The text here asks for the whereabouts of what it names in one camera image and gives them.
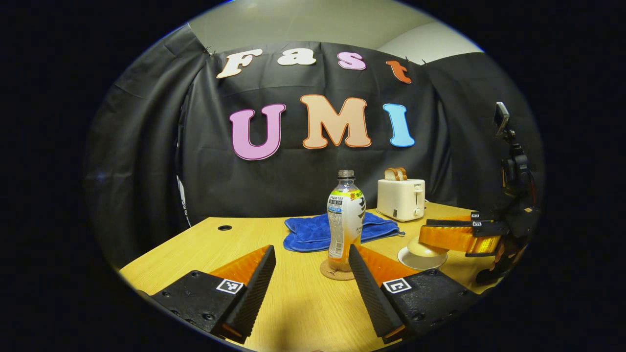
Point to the cream ceramic teacup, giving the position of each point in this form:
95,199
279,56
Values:
415,262

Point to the clear plastic water bottle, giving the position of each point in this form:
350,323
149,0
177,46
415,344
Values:
345,220

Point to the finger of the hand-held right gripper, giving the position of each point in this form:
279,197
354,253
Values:
455,239
484,220

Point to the black backdrop cloth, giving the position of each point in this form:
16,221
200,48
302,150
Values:
146,161

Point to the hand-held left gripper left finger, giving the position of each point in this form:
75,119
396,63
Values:
254,293

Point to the white toaster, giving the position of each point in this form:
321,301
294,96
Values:
398,200

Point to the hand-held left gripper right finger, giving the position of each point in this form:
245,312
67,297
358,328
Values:
371,293

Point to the blue folded towel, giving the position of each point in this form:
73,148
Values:
308,232

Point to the round cork coaster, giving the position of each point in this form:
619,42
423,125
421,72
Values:
332,274

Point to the toast bread slice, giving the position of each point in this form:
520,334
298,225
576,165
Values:
390,174
402,173

